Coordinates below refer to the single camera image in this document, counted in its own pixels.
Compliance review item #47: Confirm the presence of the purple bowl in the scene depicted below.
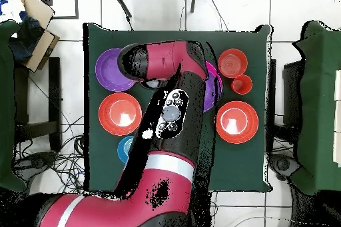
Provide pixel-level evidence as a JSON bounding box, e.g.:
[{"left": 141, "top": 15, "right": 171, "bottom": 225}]
[
  {"left": 95, "top": 47, "right": 137, "bottom": 93},
  {"left": 202, "top": 76, "right": 222, "bottom": 113}
]

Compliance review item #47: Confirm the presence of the large orange bowl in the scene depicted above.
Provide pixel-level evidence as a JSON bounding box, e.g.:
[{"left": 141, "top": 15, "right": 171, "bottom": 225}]
[
  {"left": 215, "top": 101, "right": 260, "bottom": 144},
  {"left": 98, "top": 92, "right": 143, "bottom": 136}
]

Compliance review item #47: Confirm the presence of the large pink bowl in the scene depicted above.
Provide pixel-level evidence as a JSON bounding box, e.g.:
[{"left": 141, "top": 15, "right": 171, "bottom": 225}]
[{"left": 205, "top": 60, "right": 224, "bottom": 97}]

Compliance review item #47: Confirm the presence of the blue bowl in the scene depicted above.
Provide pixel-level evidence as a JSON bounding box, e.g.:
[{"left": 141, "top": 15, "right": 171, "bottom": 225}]
[{"left": 117, "top": 135, "right": 135, "bottom": 164}]

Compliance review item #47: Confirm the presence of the small orange bowl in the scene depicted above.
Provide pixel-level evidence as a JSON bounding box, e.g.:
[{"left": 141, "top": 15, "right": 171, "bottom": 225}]
[{"left": 217, "top": 48, "right": 248, "bottom": 79}]

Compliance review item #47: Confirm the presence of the stack of white boxes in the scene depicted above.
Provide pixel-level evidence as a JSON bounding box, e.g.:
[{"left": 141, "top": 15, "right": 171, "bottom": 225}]
[{"left": 334, "top": 69, "right": 341, "bottom": 168}]

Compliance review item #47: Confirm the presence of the orange cup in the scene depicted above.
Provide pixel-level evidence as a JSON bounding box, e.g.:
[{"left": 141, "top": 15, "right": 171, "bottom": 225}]
[{"left": 230, "top": 74, "right": 253, "bottom": 95}]

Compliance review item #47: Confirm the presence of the dark green tablecloth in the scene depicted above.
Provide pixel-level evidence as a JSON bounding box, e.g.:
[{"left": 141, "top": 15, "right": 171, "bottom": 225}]
[{"left": 83, "top": 22, "right": 272, "bottom": 192}]

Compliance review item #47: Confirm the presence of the black bench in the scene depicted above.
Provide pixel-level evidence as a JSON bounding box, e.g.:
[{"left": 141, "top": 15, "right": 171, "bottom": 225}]
[{"left": 14, "top": 57, "right": 63, "bottom": 153}]

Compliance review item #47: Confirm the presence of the black side stand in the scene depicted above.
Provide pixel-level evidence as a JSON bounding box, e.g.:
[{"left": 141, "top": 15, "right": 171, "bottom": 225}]
[{"left": 282, "top": 60, "right": 303, "bottom": 126}]

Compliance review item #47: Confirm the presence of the cardboard box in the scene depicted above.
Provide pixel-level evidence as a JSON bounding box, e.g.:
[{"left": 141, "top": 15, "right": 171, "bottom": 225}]
[{"left": 7, "top": 0, "right": 61, "bottom": 73}]

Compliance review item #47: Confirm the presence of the green covered side table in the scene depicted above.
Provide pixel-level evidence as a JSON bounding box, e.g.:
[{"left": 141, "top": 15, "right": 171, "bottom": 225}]
[
  {"left": 0, "top": 20, "right": 27, "bottom": 192},
  {"left": 290, "top": 21, "right": 341, "bottom": 196}
]

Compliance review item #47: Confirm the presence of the dark blue cloth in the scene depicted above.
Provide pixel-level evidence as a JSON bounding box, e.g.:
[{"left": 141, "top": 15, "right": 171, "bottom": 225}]
[{"left": 9, "top": 11, "right": 45, "bottom": 63}]

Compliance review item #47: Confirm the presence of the tangle of black cables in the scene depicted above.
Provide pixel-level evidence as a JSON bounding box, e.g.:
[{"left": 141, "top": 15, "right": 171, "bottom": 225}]
[{"left": 15, "top": 114, "right": 219, "bottom": 227}]

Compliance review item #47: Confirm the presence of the black pedestal leg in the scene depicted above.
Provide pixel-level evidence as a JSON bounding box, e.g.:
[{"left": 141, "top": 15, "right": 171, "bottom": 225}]
[
  {"left": 13, "top": 151, "right": 58, "bottom": 177},
  {"left": 268, "top": 153, "right": 300, "bottom": 181}
]

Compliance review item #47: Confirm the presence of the dark floor frame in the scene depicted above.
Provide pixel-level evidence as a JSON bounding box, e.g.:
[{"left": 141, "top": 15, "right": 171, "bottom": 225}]
[{"left": 39, "top": 0, "right": 79, "bottom": 20}]

